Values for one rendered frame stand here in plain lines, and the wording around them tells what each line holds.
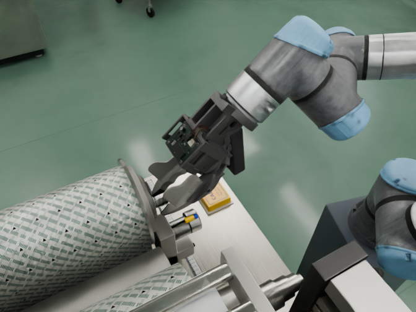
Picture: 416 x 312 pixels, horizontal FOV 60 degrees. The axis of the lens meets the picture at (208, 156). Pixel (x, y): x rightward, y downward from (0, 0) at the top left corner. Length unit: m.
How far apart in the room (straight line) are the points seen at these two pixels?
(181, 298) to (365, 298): 0.15
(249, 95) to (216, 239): 0.52
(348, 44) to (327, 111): 0.15
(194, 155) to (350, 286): 0.27
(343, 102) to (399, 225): 0.33
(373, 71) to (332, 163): 1.78
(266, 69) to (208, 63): 2.62
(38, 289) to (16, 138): 2.22
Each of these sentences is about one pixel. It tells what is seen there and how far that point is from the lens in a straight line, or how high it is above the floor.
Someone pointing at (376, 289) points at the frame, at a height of 1.44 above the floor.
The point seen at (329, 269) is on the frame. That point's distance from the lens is 0.33.
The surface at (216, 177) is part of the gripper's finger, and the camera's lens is 0.55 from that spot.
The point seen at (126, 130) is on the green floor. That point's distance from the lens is 2.55.
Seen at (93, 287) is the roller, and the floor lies 1.23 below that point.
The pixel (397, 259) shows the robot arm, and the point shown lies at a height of 1.10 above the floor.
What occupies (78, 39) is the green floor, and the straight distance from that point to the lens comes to 3.64.
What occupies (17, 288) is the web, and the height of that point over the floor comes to 1.26.
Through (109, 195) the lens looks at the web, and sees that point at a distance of 0.53.
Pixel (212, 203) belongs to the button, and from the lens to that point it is 0.98.
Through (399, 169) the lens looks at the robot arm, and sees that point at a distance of 0.89.
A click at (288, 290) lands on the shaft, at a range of 0.42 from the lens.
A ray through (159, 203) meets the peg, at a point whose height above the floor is 1.24.
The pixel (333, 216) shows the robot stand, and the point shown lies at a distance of 1.04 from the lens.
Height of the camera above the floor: 1.73
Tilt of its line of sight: 48 degrees down
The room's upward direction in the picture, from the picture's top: straight up
